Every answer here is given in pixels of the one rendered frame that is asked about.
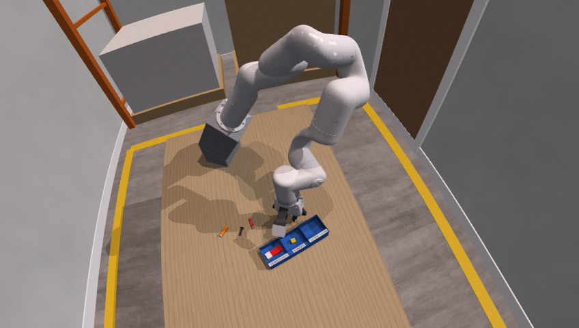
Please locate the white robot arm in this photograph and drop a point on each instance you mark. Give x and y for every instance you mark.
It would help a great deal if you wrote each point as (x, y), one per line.
(284, 60)

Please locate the orange aa battery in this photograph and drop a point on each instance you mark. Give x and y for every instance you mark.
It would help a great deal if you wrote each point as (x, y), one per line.
(223, 231)

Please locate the blue rack of bins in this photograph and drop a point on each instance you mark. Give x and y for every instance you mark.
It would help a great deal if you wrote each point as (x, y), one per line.
(307, 234)

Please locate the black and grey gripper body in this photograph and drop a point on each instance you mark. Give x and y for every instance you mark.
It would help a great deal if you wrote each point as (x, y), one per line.
(295, 210)

